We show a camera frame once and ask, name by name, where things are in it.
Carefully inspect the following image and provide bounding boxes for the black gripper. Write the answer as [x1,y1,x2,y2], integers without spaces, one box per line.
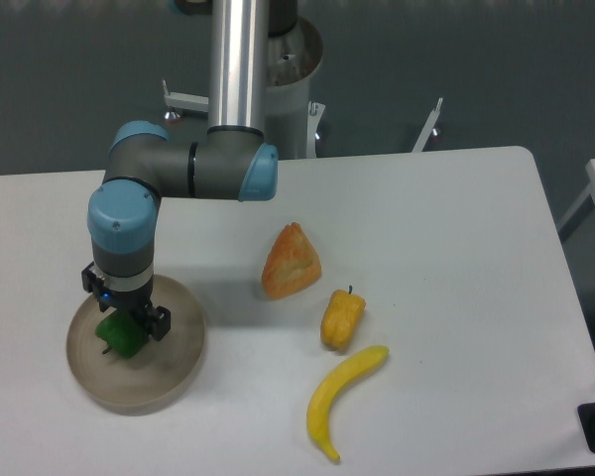
[81,262,171,341]

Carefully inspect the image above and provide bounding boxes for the green toy pepper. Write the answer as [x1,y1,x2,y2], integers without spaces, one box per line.
[95,310,148,359]

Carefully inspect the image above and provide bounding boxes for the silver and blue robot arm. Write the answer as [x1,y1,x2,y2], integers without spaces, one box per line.
[81,1,298,341]

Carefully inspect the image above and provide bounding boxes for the beige round plate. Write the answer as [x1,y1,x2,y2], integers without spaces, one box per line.
[66,275,205,415]

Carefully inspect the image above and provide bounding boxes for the yellow toy pepper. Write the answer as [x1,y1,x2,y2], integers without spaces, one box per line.
[320,286,366,351]

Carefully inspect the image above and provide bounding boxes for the orange toy bread wedge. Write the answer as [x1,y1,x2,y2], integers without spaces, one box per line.
[261,222,322,299]

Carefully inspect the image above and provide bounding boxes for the yellow toy banana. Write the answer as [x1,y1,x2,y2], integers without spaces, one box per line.
[305,345,390,464]

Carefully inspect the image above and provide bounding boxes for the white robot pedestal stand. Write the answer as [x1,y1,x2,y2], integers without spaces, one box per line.
[159,14,445,161]

